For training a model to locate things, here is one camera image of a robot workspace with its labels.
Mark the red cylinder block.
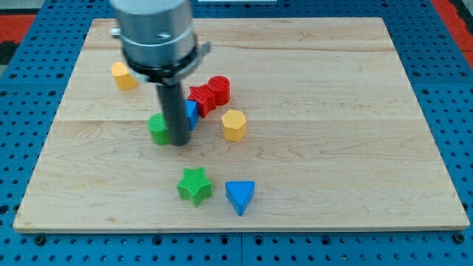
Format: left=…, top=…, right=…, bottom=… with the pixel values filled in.
left=208, top=75, right=231, bottom=106

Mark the blue triangle block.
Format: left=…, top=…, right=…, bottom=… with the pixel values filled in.
left=225, top=181, right=256, bottom=216

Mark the wooden board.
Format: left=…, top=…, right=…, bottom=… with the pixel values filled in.
left=13, top=17, right=470, bottom=233

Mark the green star block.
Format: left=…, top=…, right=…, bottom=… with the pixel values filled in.
left=177, top=167, right=213, bottom=207

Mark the blue cube block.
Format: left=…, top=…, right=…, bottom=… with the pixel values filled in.
left=184, top=100, right=199, bottom=131

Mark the green cylinder block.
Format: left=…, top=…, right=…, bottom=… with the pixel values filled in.
left=147, top=113, right=170, bottom=145

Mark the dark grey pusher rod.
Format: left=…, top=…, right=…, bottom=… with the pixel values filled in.
left=156, top=83, right=190, bottom=146

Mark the yellow hexagon block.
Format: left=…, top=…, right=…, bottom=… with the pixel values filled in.
left=221, top=110, right=248, bottom=142

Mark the red star block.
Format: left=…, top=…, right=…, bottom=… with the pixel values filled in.
left=187, top=84, right=217, bottom=118

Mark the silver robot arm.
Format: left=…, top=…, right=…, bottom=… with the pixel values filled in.
left=110, top=0, right=211, bottom=86

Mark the yellow pentagon block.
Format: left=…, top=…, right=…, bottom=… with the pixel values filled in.
left=111, top=61, right=139, bottom=90

